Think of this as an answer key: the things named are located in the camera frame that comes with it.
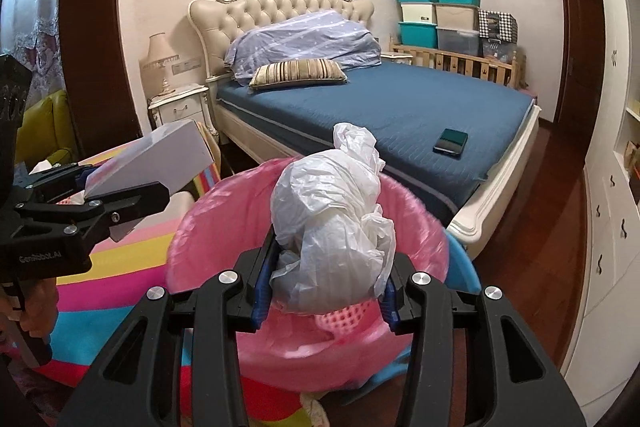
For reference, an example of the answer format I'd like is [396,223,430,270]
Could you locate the white small carton box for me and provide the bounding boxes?
[85,119,215,199]

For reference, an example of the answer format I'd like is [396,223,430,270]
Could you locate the white plastic bag bundle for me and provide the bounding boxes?
[270,122,396,314]

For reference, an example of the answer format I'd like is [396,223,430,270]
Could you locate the pink lined trash bin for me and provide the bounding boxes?
[167,150,449,392]

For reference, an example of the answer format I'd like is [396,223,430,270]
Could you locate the person left hand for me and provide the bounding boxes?
[1,279,58,338]

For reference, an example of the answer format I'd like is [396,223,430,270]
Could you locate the yellow leather armchair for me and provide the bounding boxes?
[15,90,79,170]

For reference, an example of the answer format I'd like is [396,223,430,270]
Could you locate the rainbow striped tablecloth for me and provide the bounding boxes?
[25,142,330,426]

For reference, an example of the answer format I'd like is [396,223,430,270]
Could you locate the white nightstand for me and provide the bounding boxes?
[148,83,217,134]

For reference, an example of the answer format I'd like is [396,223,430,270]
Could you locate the lace pink curtain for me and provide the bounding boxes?
[1,0,65,107]

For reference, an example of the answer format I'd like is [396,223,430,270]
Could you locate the beige table lamp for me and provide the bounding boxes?
[142,31,179,96]

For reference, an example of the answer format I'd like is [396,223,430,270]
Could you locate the black phone on bed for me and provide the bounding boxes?
[433,129,469,158]

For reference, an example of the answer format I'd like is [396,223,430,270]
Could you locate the beige tufted headboard bed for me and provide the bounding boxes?
[186,0,540,257]

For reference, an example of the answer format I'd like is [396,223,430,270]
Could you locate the striped brown pillow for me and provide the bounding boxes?
[248,58,347,91]

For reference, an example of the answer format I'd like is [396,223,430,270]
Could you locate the blue striped duvet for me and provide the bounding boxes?
[224,10,382,86]

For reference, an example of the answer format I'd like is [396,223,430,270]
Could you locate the dark wooden door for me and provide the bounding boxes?
[554,0,605,146]

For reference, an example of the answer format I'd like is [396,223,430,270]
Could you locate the checkered bag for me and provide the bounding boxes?
[478,10,518,43]

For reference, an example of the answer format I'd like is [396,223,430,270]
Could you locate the teal storage bin lower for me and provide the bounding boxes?
[399,22,438,49]

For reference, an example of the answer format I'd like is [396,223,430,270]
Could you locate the wooden crib rail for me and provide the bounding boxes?
[388,39,527,89]

